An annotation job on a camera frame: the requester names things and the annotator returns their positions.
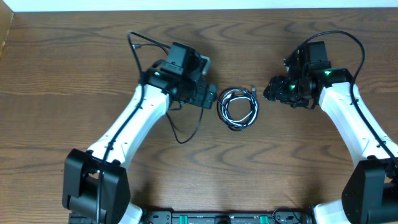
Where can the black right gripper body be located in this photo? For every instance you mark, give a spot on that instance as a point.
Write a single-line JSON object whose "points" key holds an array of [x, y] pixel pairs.
{"points": [[286, 91]]}

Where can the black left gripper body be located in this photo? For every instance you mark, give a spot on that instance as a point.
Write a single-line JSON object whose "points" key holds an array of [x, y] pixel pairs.
{"points": [[208, 95]]}

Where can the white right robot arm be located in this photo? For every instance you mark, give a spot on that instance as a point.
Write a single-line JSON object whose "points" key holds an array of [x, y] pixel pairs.
{"points": [[370, 196]]}

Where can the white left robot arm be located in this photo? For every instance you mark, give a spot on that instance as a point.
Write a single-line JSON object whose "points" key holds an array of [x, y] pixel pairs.
{"points": [[95, 182]]}

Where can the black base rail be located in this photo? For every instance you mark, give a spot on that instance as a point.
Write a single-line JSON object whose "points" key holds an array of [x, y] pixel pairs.
{"points": [[280, 215]]}

